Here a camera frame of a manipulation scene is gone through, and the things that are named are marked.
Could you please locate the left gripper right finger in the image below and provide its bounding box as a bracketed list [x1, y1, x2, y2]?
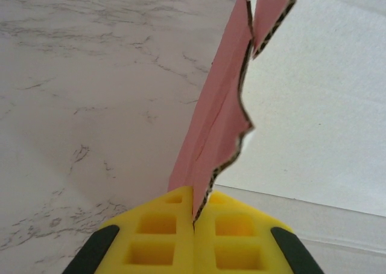
[193, 191, 325, 274]

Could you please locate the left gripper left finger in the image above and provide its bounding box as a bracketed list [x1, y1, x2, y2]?
[63, 186, 194, 274]

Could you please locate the pink white cardboard box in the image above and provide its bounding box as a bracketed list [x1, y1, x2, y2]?
[167, 0, 386, 260]

